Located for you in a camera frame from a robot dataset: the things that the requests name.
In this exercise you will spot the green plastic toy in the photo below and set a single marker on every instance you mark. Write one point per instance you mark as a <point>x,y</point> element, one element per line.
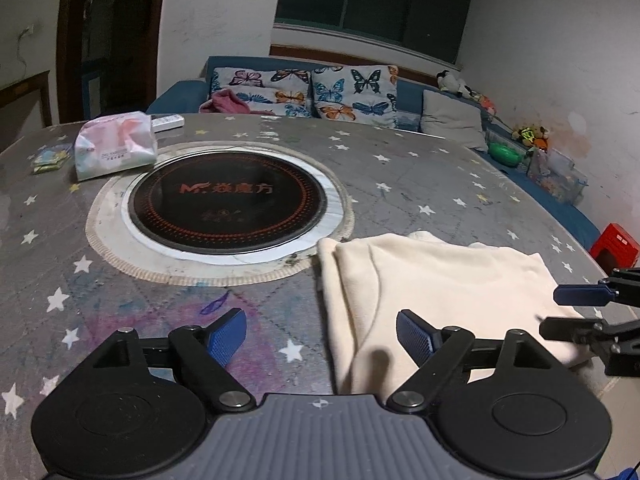
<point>505,154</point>

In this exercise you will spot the pink cloth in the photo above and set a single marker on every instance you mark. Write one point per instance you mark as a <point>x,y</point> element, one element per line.
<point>225,102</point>

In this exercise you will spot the clear plastic storage bin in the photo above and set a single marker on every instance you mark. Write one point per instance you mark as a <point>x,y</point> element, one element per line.
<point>557,175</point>

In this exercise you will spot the cream cloth garment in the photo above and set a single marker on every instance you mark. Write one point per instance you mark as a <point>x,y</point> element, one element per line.
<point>440,280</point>

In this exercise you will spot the orange plush toy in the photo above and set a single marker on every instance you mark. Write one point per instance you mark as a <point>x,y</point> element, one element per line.
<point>537,135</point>

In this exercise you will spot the dark window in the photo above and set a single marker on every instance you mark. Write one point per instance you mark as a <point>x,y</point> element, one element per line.
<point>380,0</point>

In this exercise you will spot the grey pillow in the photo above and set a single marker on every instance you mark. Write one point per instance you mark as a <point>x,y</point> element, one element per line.
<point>452,120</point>

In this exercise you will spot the black white plush toy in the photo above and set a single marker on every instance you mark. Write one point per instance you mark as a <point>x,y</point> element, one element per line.
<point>452,82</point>

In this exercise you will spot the red plastic stool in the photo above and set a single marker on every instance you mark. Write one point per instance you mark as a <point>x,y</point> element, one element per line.
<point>617,242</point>

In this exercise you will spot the butterfly print pillow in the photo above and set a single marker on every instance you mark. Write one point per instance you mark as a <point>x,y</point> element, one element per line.
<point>260,87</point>
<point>350,95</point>

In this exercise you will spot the white remote control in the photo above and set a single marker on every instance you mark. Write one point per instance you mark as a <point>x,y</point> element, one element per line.
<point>167,122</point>

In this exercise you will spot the dark wooden door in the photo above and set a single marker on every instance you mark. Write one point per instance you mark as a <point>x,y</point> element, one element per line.
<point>110,40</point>

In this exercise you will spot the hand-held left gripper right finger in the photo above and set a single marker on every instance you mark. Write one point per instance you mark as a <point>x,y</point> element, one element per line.
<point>415,334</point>

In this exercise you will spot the round beige fringed mat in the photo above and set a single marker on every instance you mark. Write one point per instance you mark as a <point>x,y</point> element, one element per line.
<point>107,240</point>

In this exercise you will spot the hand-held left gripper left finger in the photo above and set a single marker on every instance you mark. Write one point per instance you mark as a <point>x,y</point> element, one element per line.
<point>227,336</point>

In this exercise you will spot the pink white tissue pack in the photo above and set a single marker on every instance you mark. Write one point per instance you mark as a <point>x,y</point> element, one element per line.
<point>115,145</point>

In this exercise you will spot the grey star-print tablecloth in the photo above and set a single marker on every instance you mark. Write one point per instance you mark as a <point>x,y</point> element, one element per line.
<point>425,180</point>

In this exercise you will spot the blue sofa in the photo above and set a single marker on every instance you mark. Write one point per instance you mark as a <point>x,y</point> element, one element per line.
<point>550,200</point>

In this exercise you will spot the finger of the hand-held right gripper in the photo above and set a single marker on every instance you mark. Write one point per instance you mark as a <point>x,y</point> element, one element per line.
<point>575,329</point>
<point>580,294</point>

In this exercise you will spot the black round induction cooker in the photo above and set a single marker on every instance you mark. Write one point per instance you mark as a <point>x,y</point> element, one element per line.
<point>227,205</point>

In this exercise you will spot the small green yellow packet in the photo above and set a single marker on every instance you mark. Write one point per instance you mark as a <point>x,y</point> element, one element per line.
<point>50,157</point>

